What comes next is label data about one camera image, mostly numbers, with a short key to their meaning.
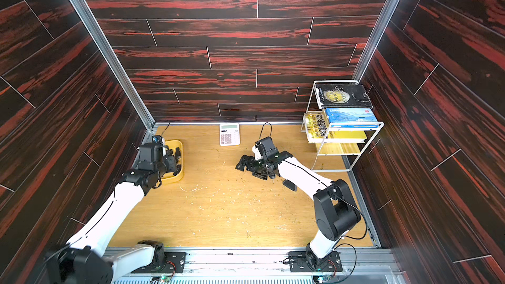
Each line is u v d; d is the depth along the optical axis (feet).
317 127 3.06
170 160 2.41
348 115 2.52
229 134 3.65
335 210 1.49
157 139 2.31
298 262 2.40
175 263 2.40
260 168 2.42
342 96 2.76
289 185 3.07
